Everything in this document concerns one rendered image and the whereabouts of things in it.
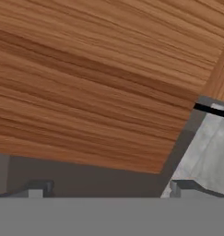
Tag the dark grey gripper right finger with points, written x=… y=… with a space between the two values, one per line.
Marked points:
x=185 y=187

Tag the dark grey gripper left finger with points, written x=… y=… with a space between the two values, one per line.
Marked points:
x=39 y=188

